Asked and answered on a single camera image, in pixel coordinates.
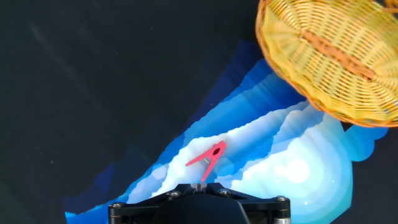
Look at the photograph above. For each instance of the red plastic clamp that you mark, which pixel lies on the red plastic clamp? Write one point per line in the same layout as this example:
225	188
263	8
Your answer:
212	157

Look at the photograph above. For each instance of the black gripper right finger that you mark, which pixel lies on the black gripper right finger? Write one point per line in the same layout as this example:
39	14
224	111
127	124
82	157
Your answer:
264	205

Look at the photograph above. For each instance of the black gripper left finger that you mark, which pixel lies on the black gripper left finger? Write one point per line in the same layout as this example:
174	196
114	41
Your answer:
136	205

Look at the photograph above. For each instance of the orange yellow woven basket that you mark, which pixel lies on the orange yellow woven basket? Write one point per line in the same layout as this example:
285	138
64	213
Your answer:
335	62

